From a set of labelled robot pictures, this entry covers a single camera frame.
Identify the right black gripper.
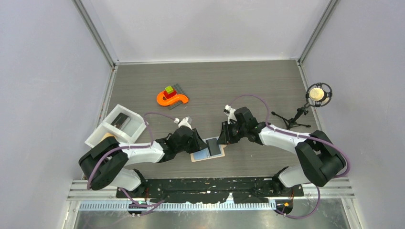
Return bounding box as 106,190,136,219
216,121,247,145

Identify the dark grey credit card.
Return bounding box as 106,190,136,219
206,138,222,157

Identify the black credit card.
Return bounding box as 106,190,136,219
111,113,130,130

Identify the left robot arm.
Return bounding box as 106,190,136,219
78,126,208,198

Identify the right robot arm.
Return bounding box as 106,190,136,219
217,105,348,196

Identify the orange card in tray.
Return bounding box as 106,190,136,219
100,133,115,141

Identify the orange curved toy track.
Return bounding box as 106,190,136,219
156,91,189,106

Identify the red toy block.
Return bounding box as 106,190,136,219
163,86,177,99

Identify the grey studded baseplate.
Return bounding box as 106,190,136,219
168,83,189,110

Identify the green toy block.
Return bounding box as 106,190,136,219
165,85,175,94

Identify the white divided tray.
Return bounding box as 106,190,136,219
85,104,146,148

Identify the microphone on tripod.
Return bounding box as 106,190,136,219
271,83,333,130

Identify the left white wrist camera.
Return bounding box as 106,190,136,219
173,116,192,130

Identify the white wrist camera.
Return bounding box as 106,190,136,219
223,104,237,124
173,116,192,130

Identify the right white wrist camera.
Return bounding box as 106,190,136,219
223,104,237,124

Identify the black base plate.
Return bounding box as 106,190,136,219
116,177,304,204

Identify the white slotted cable duct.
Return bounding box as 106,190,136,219
78,200,276,211

